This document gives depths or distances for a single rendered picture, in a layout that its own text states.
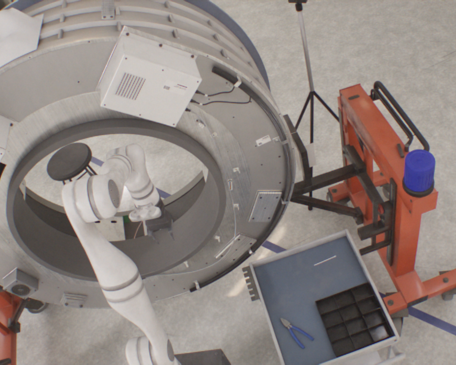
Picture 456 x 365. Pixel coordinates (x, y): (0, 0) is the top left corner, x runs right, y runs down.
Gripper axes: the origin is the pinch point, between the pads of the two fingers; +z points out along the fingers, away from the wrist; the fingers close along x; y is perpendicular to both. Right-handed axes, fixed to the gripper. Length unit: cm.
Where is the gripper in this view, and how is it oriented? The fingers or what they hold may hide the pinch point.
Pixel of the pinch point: (166, 242)
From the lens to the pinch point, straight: 154.6
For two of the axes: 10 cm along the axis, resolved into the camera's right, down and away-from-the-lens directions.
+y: -0.6, -7.3, 6.8
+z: 2.1, 6.6, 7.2
